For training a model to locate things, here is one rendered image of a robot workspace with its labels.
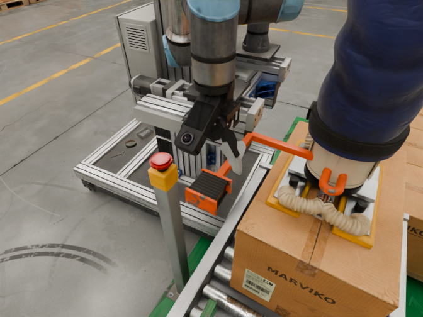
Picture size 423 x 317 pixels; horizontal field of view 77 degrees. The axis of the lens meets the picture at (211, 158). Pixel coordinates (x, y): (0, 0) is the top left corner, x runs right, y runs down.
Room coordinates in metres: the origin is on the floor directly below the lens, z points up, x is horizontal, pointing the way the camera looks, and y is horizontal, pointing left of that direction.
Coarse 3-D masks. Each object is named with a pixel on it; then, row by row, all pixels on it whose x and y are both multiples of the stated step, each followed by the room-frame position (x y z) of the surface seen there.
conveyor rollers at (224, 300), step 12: (228, 252) 0.54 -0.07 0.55; (216, 276) 0.45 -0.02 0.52; (228, 276) 0.44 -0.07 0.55; (204, 288) 0.39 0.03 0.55; (216, 288) 0.40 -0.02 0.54; (216, 300) 0.35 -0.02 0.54; (228, 300) 0.35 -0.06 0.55; (192, 312) 0.31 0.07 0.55; (240, 312) 0.31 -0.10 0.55; (252, 312) 0.31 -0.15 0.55
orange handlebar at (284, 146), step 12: (252, 132) 0.65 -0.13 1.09; (264, 144) 0.61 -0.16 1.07; (276, 144) 0.60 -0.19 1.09; (288, 144) 0.59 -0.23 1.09; (300, 156) 0.56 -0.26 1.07; (312, 156) 0.54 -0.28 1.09; (228, 168) 0.50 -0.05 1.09; (324, 168) 0.50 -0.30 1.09; (324, 180) 0.45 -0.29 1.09; (324, 192) 0.42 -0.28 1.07; (336, 192) 0.41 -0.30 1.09
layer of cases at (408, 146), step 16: (416, 128) 1.41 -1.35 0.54; (416, 144) 1.25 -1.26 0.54; (416, 160) 1.10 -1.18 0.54; (416, 176) 0.98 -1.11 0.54; (416, 192) 0.86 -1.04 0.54; (416, 208) 0.76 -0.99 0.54; (416, 224) 0.70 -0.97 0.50; (416, 240) 0.68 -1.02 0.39; (416, 256) 0.65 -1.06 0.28; (416, 272) 0.63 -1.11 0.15
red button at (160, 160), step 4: (160, 152) 0.61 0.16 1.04; (164, 152) 0.61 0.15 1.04; (152, 156) 0.59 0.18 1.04; (156, 156) 0.59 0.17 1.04; (160, 156) 0.59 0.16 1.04; (164, 156) 0.59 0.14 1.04; (168, 156) 0.59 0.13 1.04; (152, 160) 0.58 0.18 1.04; (156, 160) 0.58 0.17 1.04; (160, 160) 0.58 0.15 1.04; (164, 160) 0.58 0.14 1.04; (168, 160) 0.58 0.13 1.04; (152, 164) 0.57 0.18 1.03; (156, 164) 0.56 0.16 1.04; (160, 164) 0.56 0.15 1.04; (164, 164) 0.56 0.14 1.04; (168, 164) 0.57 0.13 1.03; (156, 168) 0.55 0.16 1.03; (160, 168) 0.55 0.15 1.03; (164, 168) 0.55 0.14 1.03
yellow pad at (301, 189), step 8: (296, 144) 0.74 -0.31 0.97; (304, 144) 0.73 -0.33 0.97; (288, 160) 0.65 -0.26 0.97; (280, 176) 0.58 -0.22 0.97; (288, 176) 0.57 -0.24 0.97; (296, 176) 0.55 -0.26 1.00; (280, 184) 0.54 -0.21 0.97; (288, 184) 0.54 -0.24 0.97; (296, 184) 0.53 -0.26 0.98; (304, 184) 0.54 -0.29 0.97; (272, 192) 0.51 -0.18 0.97; (296, 192) 0.51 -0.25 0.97; (304, 192) 0.51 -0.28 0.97; (272, 200) 0.48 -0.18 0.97; (280, 208) 0.46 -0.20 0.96; (296, 216) 0.43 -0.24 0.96
